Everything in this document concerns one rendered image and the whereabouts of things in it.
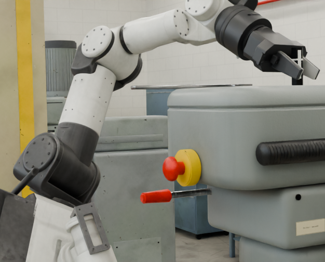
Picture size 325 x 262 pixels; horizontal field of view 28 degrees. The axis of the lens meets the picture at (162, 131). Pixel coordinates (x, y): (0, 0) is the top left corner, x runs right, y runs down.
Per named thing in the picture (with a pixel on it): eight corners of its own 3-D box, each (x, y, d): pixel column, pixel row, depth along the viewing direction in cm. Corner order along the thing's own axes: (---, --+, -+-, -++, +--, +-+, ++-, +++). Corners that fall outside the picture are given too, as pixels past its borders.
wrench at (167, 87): (137, 89, 112) (137, 84, 112) (127, 90, 116) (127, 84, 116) (252, 87, 124) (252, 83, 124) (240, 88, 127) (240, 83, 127)
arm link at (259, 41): (294, 83, 125) (252, 55, 132) (315, 37, 120) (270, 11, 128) (251, 83, 116) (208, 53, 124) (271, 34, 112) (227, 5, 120)
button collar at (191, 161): (191, 188, 103) (190, 151, 103) (173, 184, 109) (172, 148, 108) (202, 187, 104) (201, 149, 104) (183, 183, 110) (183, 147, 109)
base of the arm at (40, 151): (0, 190, 128) (42, 192, 122) (22, 131, 133) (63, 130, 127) (49, 216, 139) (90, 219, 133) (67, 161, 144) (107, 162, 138)
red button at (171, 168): (171, 183, 103) (171, 157, 103) (160, 180, 106) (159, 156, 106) (189, 181, 104) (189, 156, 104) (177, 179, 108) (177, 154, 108)
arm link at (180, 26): (220, 16, 125) (163, 34, 132) (242, 35, 132) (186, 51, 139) (220, -13, 127) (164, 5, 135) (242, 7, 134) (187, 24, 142)
